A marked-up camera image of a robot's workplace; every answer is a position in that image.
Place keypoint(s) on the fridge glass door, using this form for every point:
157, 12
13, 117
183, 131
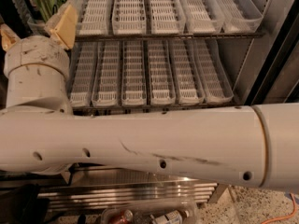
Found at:
276, 59

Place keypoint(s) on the top shelf tray six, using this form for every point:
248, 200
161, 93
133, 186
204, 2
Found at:
240, 16

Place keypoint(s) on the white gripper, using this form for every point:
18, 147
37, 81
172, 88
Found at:
35, 52

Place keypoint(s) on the clear plastic floor bin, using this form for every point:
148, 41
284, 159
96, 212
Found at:
143, 210

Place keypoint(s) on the top shelf tray three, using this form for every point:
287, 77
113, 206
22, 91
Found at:
129, 17

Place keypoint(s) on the top shelf tray one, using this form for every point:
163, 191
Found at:
35, 25

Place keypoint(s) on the top shelf tray two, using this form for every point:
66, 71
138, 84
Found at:
93, 17

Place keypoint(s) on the white labelled bottle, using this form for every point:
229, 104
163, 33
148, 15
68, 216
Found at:
173, 217

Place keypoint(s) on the top shelf tray five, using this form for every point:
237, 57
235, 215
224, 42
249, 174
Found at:
202, 16

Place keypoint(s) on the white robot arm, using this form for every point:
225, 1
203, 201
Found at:
251, 146

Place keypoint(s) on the top shelf tray four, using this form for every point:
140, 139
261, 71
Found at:
166, 17

